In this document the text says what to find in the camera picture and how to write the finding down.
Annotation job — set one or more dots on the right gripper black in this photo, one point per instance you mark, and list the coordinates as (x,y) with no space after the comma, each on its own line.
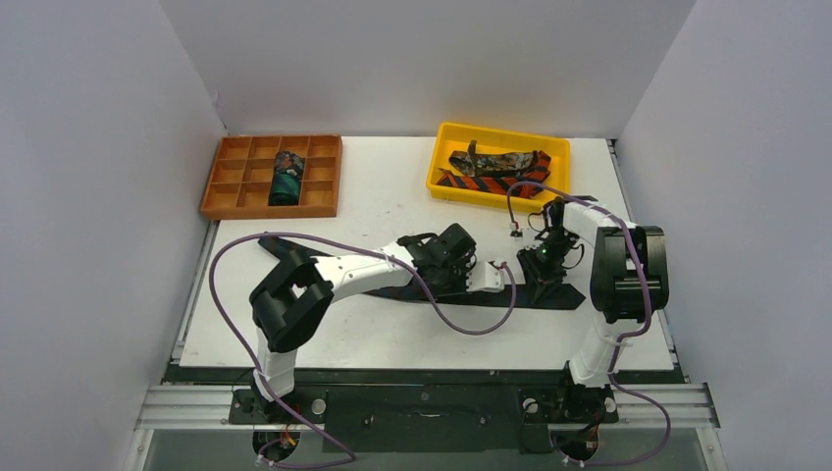
(546,268)

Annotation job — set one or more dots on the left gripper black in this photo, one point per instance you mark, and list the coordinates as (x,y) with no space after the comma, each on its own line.
(460,288)

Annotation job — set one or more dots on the navy striped tie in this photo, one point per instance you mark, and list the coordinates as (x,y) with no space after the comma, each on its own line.
(279,247)

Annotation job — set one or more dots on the yellow plastic tray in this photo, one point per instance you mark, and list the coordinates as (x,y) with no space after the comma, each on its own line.
(454,136)

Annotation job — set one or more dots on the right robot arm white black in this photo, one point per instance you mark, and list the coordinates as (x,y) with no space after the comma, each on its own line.
(628,282)

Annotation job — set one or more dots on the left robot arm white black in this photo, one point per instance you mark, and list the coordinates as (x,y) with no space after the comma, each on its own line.
(290,303)

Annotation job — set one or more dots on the orange black striped tie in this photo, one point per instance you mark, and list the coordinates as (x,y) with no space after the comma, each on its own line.
(495,185)

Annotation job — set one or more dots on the rolled green patterned tie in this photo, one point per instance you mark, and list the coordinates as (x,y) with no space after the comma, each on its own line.
(287,178)

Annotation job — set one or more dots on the orange wooden divider tray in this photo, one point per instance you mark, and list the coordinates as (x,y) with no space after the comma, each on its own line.
(240,178)

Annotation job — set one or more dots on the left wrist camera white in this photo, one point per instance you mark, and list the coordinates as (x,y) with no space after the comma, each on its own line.
(485,277)

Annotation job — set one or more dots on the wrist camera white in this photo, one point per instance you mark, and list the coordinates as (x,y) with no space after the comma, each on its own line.
(515,230)
(485,277)

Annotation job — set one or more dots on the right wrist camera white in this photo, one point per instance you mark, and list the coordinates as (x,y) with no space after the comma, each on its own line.
(515,230)

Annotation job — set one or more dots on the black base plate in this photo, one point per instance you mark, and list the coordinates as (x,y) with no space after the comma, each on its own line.
(415,411)

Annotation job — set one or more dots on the aluminium frame rail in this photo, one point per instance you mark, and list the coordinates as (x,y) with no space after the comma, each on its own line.
(208,408)

